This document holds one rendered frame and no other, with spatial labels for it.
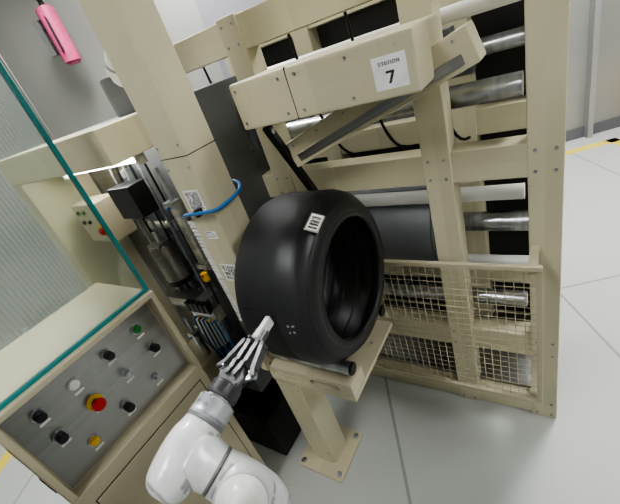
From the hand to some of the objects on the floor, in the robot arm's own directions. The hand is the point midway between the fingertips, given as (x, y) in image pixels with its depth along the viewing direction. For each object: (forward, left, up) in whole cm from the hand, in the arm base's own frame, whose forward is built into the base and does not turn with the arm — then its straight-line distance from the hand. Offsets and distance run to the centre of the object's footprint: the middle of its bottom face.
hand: (263, 329), depth 97 cm
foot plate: (+47, +6, -122) cm, 131 cm away
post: (+47, +6, -122) cm, 131 cm away
